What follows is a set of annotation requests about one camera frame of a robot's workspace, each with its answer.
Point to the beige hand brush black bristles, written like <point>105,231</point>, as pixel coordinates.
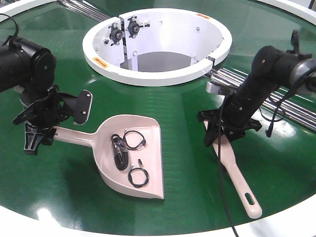
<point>226,155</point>

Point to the beige plastic dustpan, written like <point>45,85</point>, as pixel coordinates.
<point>143,176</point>

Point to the orange warning label rear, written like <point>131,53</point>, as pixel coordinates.
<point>203,16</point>

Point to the white central ring housing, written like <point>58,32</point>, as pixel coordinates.
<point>173,46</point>

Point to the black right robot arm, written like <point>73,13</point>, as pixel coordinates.
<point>271,68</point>

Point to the black camera plate left gripper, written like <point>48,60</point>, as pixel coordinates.
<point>82,107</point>

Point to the black bearing mount left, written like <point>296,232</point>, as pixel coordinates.
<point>116,34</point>

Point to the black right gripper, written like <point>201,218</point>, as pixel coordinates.
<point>211,119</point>

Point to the chrome roller strip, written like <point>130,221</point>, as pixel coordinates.
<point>84,9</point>
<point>288,110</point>

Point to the black bearing mount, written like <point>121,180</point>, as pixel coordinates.
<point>133,27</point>
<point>116,34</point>

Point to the white outer conveyor rim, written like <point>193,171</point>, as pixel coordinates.
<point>59,192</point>

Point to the grey camera on right gripper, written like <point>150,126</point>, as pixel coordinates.
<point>220,89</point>

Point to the left chrome roller strip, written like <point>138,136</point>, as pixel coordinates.
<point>84,9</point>

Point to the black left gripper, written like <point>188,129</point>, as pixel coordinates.
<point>43,111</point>

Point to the orange warning label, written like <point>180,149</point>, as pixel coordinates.
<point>203,16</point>
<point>100,62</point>

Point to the black bearing mount right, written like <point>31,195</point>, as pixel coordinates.
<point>133,27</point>

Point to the orange warning label front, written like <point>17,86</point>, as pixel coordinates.
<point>100,62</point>

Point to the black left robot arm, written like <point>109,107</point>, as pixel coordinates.
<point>29,68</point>

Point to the right chrome roller strip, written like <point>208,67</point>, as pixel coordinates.
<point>288,110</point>

